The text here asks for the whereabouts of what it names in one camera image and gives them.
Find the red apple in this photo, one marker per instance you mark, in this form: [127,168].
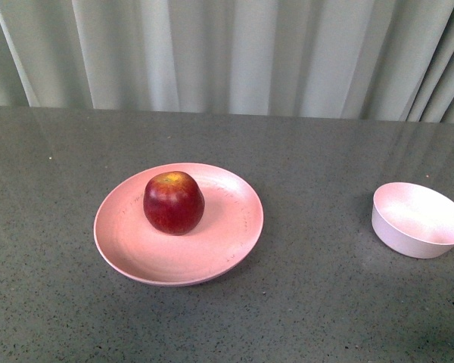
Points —
[173,202]

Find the pale pink bowl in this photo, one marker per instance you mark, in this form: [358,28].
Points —
[413,220]

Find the pink plate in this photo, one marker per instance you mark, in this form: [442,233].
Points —
[230,228]

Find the white pleated curtain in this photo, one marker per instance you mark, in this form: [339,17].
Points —
[383,60]

